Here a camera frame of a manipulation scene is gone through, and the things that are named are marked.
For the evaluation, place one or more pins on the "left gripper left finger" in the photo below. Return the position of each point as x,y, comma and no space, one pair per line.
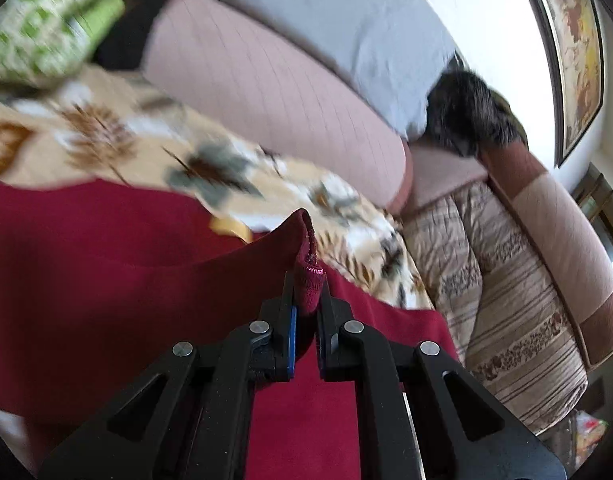
188,415

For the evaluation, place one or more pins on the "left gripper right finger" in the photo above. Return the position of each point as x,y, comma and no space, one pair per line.
420,414

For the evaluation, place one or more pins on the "red knit sweater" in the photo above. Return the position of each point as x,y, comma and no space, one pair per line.
98,281

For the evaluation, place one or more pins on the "striped beige quilt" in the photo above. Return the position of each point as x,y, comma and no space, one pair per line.
509,326

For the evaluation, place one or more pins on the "pink side cushion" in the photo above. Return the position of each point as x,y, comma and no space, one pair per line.
556,226

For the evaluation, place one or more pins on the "floral fleece blanket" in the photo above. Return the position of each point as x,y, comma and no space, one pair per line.
116,126

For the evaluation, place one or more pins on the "dark furry cushion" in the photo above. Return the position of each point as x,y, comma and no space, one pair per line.
464,115

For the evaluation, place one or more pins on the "pink quilted headboard cushion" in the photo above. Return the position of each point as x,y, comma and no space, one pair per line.
241,74

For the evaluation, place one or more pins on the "green patterned pillow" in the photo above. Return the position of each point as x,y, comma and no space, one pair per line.
43,41

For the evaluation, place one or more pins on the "grey pillow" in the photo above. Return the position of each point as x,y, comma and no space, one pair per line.
390,52

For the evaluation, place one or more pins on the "black garment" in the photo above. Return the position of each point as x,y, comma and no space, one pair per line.
124,46

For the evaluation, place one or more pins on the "framed wall painting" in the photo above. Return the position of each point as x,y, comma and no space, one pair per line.
573,43

